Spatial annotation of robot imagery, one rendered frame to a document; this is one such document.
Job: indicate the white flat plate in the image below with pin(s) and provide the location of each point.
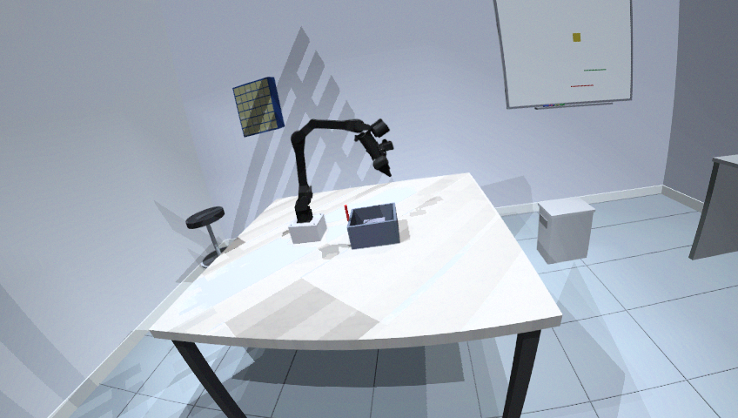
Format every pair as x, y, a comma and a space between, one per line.
374, 220

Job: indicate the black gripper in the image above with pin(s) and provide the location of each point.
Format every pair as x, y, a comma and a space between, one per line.
380, 162

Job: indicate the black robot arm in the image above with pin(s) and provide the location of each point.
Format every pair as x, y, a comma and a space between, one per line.
379, 129

